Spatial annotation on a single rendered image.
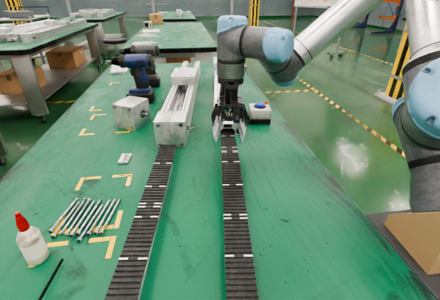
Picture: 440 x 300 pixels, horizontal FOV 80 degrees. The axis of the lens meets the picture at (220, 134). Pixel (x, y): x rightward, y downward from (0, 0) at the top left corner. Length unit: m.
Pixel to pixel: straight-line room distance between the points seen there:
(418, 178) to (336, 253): 0.21
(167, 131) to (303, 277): 0.56
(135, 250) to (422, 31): 0.63
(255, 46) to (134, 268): 0.51
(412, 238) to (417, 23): 0.40
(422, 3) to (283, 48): 0.25
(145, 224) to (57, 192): 0.30
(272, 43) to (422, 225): 0.46
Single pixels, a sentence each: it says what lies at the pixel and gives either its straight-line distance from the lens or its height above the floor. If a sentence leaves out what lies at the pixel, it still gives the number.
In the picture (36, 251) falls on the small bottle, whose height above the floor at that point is 0.81.
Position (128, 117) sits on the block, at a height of 0.83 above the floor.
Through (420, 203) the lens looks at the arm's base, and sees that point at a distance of 0.63.
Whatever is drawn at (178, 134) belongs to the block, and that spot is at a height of 0.83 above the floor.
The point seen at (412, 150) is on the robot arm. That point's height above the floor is 0.96.
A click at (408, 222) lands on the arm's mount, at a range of 0.66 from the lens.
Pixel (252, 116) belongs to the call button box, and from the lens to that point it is 1.02.
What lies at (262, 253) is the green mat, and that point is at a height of 0.78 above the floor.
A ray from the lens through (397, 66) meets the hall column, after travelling 4.06.
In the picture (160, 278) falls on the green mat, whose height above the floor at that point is 0.78.
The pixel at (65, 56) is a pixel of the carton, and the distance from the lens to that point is 4.72.
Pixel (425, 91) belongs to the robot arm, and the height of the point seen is 1.10.
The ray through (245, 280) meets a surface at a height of 0.81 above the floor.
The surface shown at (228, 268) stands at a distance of 0.51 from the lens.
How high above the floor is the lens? 1.23
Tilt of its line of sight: 28 degrees down
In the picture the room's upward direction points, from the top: straight up
